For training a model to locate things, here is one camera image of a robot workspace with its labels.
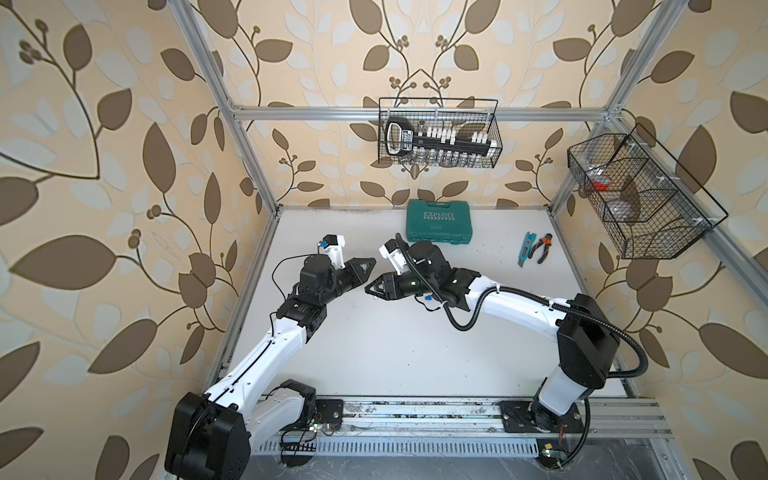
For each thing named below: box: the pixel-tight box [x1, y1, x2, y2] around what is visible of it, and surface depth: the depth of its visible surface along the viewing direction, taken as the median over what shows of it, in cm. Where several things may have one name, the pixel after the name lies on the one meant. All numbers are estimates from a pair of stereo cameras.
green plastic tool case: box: [406, 199, 473, 245], surface depth 114 cm
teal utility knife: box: [518, 231, 537, 268], surface depth 110 cm
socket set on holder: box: [385, 117, 498, 157], surface depth 84 cm
